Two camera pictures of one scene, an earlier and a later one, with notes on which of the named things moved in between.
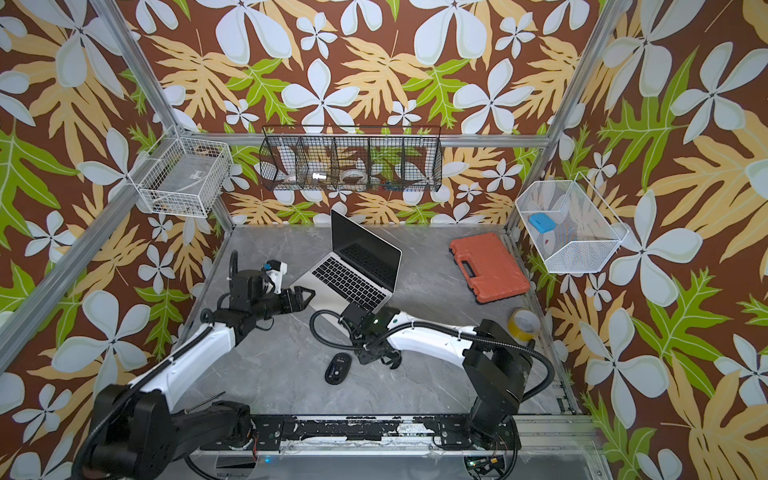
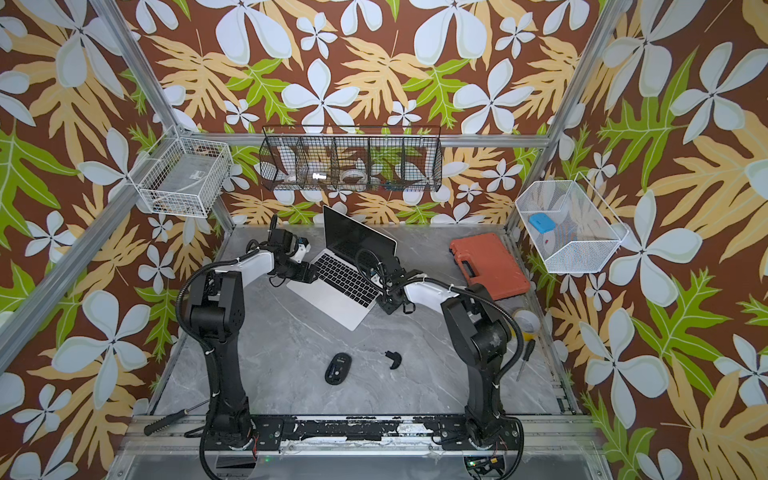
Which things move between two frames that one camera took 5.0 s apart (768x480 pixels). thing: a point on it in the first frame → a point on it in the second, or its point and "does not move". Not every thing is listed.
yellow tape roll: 523,324 does not move
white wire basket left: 184,177 does not move
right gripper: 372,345 → 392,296
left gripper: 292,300 → 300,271
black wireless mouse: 338,368 does not move
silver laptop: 363,268 does not move
